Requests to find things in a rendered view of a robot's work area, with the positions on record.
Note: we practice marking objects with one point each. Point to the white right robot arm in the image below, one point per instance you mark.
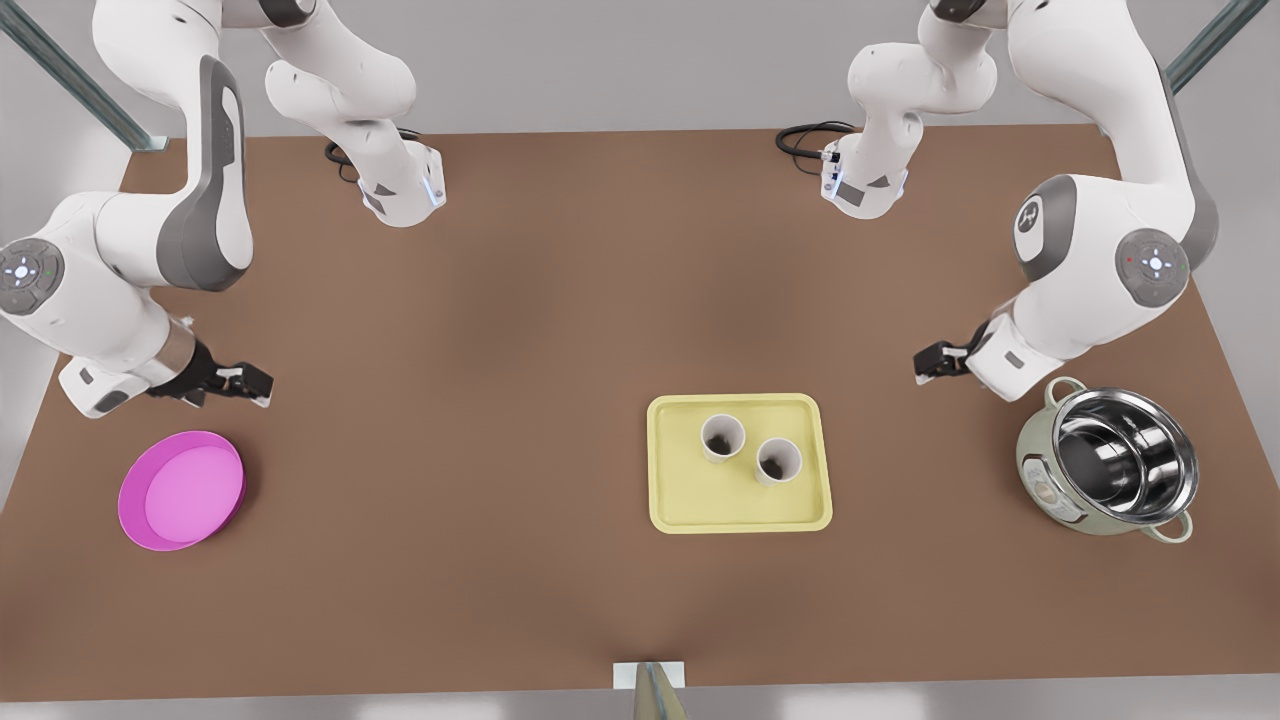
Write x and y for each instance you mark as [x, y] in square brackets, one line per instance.
[200, 215]

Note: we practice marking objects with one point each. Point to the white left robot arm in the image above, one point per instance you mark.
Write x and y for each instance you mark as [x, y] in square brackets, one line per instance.
[1095, 240]

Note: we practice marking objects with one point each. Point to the white IKEA cup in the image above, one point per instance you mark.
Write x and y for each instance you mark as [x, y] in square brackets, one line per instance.
[778, 461]
[722, 438]

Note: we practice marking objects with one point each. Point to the yellow rectangular tray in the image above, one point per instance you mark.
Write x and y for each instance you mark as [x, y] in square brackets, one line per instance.
[738, 463]

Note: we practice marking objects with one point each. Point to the pink round bowl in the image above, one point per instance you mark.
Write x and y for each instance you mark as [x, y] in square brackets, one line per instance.
[182, 490]

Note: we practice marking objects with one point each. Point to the pale green steel pot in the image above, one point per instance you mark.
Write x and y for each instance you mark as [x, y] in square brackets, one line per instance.
[1108, 460]

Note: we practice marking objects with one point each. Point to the silver frame post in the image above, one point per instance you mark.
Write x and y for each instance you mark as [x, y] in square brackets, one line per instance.
[75, 78]
[1212, 40]
[655, 690]

